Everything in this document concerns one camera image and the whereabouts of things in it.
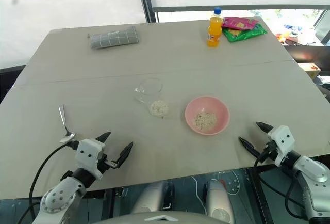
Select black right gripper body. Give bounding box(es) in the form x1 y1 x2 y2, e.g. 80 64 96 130
258 141 278 161

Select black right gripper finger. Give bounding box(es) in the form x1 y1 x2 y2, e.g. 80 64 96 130
255 121 274 135
238 136 261 158

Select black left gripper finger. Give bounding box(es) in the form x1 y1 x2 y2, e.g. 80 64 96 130
115 141 134 169
95 131 112 146

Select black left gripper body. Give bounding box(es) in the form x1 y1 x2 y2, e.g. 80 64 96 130
97 153 117 174

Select clear plastic cup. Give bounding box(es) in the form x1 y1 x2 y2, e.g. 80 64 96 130
133 77 171 119

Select metal spoon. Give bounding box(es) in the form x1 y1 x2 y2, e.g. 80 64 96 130
58 104 76 144

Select pink bowl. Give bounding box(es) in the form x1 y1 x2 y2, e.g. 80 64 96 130
184 95 230 136

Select silver left robot leg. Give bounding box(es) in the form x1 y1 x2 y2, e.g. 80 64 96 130
130 181 169 214

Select silver robot leg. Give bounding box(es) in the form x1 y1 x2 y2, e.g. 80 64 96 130
205 179 235 224
130 181 169 214

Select silver right robot leg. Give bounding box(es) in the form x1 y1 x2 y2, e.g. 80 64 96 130
205 179 235 224

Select orange printed cardboard box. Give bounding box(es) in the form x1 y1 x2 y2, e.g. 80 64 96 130
298 62 322 81

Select gray robot chest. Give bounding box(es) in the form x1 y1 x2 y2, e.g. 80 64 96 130
94 210 232 224

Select black shelf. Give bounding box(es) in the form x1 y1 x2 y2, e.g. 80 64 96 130
283 42 330 64

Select green snack bag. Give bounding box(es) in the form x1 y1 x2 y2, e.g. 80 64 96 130
222 23 268 43

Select grey checked cloth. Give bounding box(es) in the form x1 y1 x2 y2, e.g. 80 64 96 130
87 25 139 51

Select pink snack bag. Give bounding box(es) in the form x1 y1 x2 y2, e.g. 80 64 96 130
222 17 259 31

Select orange juice bottle blue cap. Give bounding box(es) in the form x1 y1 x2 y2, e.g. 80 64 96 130
206 7 223 49

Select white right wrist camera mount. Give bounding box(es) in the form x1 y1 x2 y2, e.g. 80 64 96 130
267 124 296 168

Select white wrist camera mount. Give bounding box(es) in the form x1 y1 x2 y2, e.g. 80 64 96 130
75 138 107 181
267 124 296 168

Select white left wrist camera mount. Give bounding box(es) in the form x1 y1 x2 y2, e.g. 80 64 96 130
75 138 107 181

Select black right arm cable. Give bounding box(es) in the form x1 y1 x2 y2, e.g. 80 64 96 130
253 148 314 221

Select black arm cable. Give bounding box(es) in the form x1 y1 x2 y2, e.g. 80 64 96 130
253 148 314 221
15 141 78 224

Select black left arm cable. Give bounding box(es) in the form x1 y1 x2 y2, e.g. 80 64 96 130
15 141 78 224

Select white floor cable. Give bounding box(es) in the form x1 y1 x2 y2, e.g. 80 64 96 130
191 176 208 211

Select black window rail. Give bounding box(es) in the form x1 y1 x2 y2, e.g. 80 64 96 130
152 3 330 13

